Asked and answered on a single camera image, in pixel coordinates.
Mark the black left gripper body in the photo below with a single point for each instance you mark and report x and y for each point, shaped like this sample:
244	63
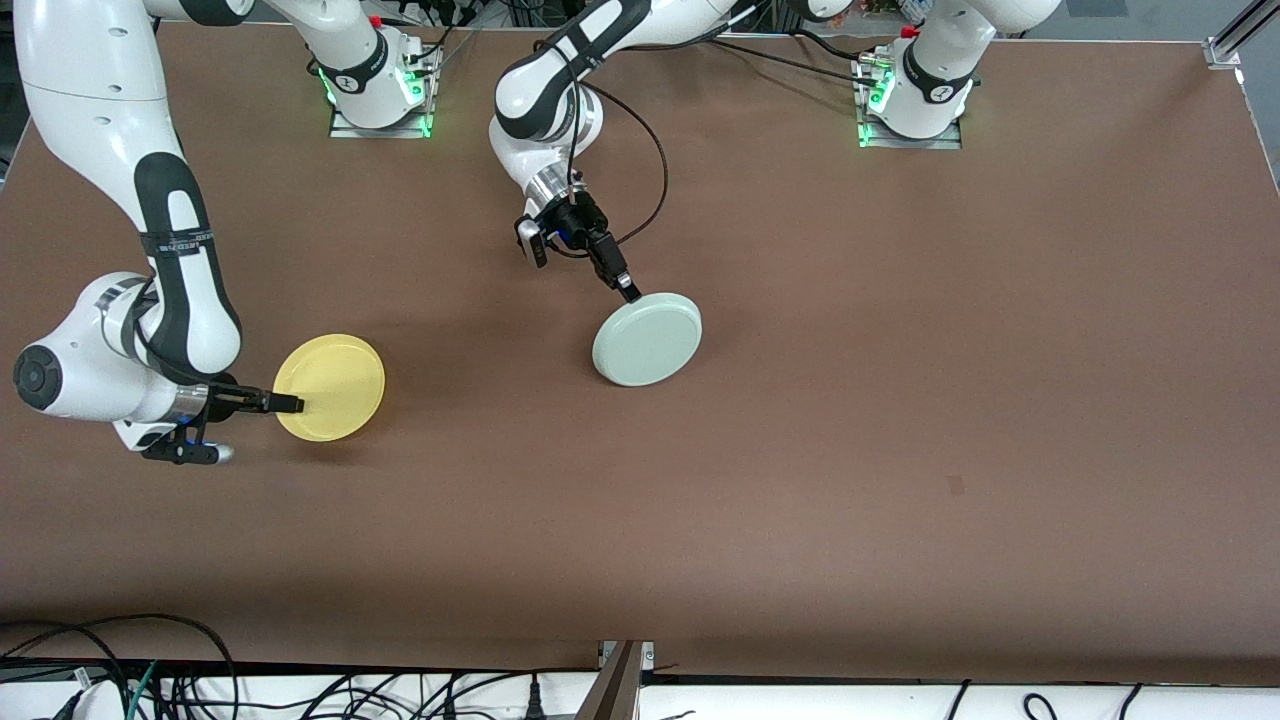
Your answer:
583	221

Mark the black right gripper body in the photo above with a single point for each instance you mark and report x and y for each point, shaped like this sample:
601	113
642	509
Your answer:
222	398

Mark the yellow plate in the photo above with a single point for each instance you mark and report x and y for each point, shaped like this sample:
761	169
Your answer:
335	390

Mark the pale green plate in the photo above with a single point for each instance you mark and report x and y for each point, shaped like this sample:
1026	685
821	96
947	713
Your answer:
647	339

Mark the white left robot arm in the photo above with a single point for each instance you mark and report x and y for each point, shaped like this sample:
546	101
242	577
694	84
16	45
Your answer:
520	150

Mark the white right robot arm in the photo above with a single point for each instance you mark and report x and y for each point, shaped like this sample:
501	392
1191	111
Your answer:
90	100

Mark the brown table cover sheet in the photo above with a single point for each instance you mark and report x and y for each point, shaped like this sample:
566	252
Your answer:
900	350

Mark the black power plug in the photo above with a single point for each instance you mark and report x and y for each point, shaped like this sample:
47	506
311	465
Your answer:
535	700

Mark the white lower shelf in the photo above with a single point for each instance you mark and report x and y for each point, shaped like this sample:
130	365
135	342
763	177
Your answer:
800	705

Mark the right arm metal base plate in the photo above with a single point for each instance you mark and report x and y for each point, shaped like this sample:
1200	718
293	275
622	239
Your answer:
345	131

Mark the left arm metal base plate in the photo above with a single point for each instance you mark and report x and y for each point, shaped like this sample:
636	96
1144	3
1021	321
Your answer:
950	143

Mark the silver corner bracket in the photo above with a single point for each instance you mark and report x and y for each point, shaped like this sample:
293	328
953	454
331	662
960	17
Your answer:
604	652

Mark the aluminium profile post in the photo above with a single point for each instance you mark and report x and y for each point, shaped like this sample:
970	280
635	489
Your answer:
610	690

